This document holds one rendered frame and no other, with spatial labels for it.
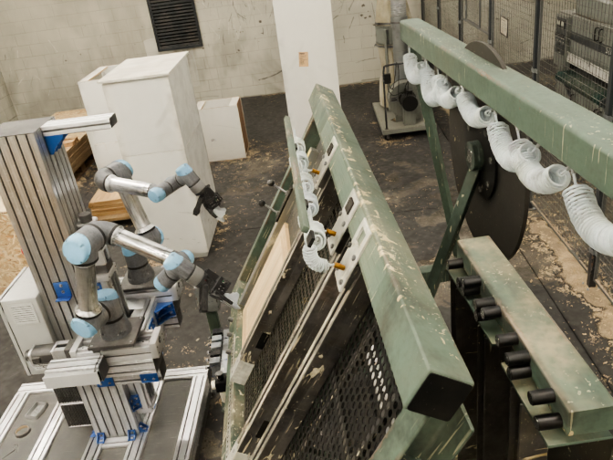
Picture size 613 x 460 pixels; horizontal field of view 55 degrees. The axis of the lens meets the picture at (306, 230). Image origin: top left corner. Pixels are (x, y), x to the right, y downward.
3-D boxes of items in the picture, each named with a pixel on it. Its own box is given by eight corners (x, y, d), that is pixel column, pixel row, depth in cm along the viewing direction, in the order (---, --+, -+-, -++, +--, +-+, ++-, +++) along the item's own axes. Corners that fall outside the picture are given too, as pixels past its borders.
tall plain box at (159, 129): (169, 223, 642) (126, 58, 562) (223, 216, 638) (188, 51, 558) (149, 265, 562) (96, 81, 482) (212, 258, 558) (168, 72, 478)
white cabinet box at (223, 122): (209, 151, 839) (198, 101, 806) (249, 146, 835) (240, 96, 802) (203, 162, 798) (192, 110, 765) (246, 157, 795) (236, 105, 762)
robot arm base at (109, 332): (97, 342, 282) (90, 326, 278) (106, 323, 296) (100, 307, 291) (127, 339, 281) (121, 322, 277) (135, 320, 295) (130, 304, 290)
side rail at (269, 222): (256, 280, 350) (239, 275, 347) (336, 112, 308) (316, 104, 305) (256, 286, 345) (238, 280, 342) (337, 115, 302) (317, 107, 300)
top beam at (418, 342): (325, 108, 306) (307, 100, 304) (333, 89, 303) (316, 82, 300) (449, 424, 110) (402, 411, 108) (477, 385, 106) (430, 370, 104)
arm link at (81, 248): (111, 325, 278) (106, 227, 249) (92, 345, 266) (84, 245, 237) (89, 317, 280) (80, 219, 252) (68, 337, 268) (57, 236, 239)
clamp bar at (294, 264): (244, 373, 272) (194, 359, 267) (358, 146, 227) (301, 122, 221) (244, 388, 264) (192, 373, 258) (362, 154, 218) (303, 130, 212)
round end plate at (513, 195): (441, 208, 270) (436, 26, 234) (453, 206, 270) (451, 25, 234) (507, 308, 199) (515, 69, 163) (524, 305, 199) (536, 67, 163)
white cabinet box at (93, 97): (116, 123, 758) (99, 67, 726) (161, 117, 755) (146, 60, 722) (96, 143, 687) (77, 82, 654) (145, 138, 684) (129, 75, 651)
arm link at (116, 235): (97, 229, 267) (194, 269, 260) (81, 241, 258) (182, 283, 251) (98, 207, 260) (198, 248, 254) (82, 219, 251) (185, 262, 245)
